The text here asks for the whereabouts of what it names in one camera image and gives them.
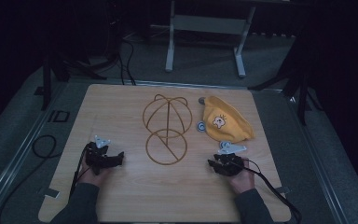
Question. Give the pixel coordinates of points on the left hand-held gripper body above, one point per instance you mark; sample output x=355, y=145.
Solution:
x=98, y=157

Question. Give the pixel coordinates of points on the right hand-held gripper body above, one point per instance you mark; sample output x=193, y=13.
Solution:
x=230, y=165

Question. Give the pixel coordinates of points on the person's left hand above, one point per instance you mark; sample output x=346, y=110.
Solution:
x=94, y=177

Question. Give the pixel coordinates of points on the person's right hand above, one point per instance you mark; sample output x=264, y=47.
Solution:
x=244, y=180

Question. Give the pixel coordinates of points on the yellow knit hat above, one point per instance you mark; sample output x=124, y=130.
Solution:
x=227, y=121

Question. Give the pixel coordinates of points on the black tripod stand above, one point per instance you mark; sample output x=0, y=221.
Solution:
x=301, y=93
x=47, y=81

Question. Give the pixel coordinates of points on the white metal desk frame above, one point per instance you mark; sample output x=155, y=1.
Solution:
x=209, y=24

